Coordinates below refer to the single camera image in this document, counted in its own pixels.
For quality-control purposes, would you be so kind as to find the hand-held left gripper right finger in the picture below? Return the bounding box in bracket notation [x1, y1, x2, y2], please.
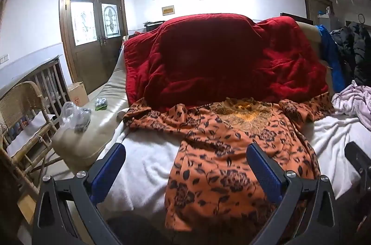
[246, 142, 338, 245]

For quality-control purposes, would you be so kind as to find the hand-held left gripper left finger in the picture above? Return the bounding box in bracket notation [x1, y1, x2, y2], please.
[32, 142, 126, 245]

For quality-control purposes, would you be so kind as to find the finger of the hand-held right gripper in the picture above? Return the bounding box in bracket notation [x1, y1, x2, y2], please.
[344, 141, 371, 195]

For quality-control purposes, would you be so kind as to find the orange floral shirt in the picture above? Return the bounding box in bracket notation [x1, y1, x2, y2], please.
[123, 97, 335, 234]

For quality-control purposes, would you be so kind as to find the white towel blanket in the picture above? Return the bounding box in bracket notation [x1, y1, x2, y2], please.
[96, 115, 363, 222]

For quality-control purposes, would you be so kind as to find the cream leather sofa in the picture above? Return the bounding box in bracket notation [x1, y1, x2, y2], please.
[52, 21, 329, 173]

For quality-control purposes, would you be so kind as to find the pale pink cloth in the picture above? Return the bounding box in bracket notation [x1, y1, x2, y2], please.
[331, 80, 371, 132]

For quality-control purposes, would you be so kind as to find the clear plastic bag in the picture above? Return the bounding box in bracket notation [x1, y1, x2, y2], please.
[60, 102, 93, 134]

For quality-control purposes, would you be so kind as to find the small green packet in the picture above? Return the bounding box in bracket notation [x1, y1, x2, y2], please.
[95, 98, 108, 112]

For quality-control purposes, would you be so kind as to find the cardboard box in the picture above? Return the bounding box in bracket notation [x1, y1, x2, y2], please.
[67, 82, 90, 108]

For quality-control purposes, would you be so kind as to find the blue garment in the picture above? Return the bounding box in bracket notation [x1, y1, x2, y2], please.
[316, 25, 347, 92]

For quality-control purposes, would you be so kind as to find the black puffer jacket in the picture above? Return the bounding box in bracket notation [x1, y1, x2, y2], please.
[330, 22, 371, 86]

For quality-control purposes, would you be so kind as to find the wooden slatted railing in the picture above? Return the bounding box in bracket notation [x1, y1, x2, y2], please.
[0, 55, 71, 125]

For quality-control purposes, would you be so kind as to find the wicker chair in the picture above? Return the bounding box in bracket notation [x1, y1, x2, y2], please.
[0, 81, 63, 196]

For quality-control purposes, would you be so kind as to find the red quilted blanket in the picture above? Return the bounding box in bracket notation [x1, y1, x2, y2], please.
[123, 13, 329, 113]

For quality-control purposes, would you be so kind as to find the brown wooden double door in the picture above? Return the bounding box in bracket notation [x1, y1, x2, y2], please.
[59, 0, 128, 95]

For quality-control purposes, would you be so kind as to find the dark piano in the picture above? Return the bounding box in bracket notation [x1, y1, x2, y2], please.
[143, 20, 166, 33]

